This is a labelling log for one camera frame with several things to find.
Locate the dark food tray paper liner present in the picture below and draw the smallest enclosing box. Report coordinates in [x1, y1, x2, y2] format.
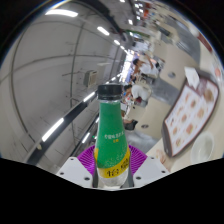
[161, 75, 220, 158]

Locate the person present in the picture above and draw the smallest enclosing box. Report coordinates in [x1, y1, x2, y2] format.
[123, 83, 152, 104]
[132, 53, 161, 78]
[121, 103, 139, 131]

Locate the green drink bottle black cap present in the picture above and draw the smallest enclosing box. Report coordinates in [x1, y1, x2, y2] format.
[93, 83, 132, 189]

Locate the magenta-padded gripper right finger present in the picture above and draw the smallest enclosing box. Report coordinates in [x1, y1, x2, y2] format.
[127, 144, 171, 189]

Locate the group of ceiling lights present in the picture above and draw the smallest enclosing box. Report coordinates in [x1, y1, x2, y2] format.
[41, 0, 148, 144]

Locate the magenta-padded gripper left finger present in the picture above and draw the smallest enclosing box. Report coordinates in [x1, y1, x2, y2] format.
[55, 144, 99, 189]

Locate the ceiling air conditioner unit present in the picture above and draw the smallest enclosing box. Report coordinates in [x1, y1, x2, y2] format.
[83, 69, 99, 88]

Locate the white paper napkin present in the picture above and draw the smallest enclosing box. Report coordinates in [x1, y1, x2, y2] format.
[184, 65, 201, 90]

